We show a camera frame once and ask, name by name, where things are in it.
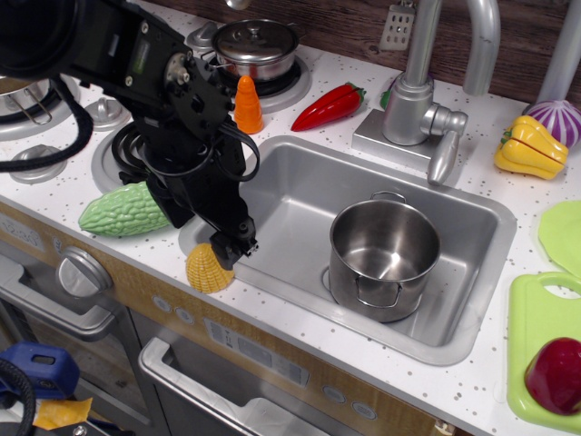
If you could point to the silver hanging spatula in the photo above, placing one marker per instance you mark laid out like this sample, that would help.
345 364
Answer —
397 28

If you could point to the steel pot in sink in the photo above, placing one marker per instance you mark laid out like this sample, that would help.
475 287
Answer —
382 251

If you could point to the yellow toy corn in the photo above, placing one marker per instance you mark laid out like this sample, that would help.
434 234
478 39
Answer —
204 272

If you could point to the grey stove burner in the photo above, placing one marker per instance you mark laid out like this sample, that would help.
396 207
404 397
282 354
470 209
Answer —
274 95
117 161

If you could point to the steel pot at left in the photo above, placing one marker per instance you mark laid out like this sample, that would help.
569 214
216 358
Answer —
20 97

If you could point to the grey toy sink basin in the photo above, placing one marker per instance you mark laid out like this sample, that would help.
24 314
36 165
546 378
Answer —
299 190

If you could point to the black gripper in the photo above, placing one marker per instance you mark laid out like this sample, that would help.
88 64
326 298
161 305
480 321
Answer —
191 176

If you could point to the silver dishwasher door handle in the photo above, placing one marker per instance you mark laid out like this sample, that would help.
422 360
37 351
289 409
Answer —
203 394

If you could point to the grey curved pipe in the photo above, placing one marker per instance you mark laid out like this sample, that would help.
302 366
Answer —
486 32

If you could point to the green cutting board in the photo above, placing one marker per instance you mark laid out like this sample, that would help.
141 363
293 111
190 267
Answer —
537 316

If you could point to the light green plate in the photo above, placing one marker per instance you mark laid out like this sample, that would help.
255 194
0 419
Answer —
559 234

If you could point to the orange toy carrot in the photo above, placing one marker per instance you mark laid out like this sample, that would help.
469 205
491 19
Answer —
248 112

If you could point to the red toy apple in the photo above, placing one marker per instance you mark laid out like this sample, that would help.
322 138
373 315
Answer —
553 377

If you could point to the silver oven dial knob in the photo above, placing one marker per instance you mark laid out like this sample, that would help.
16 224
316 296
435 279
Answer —
80 275

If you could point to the green toy bitter gourd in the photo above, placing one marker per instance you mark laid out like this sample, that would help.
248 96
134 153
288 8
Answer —
126 211

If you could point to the grey stove burner back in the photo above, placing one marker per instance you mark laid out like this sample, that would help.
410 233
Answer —
274 95

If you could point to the purple toy onion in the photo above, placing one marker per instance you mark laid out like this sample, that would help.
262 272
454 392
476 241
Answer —
560 118

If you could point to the red toy chili pepper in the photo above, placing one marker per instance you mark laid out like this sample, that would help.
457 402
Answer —
336 104

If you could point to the yellow toy bell pepper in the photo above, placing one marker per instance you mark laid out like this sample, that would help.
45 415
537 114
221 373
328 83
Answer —
527 147

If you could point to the lidded steel pot on stove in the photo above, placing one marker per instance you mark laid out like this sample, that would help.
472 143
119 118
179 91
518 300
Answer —
260 48

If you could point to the silver stove knob upper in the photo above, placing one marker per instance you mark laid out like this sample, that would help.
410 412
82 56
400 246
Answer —
201 38

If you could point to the yellow tape piece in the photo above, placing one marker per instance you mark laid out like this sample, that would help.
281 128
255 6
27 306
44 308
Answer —
55 414

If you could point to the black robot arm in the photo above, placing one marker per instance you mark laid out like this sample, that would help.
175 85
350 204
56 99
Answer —
131 54

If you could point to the grey stove burner front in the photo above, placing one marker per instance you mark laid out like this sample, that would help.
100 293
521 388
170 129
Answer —
117 161

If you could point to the blue clamp tool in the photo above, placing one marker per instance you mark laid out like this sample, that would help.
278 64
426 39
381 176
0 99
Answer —
52 370

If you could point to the silver toy faucet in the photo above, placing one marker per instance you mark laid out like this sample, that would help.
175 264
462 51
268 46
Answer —
412 122

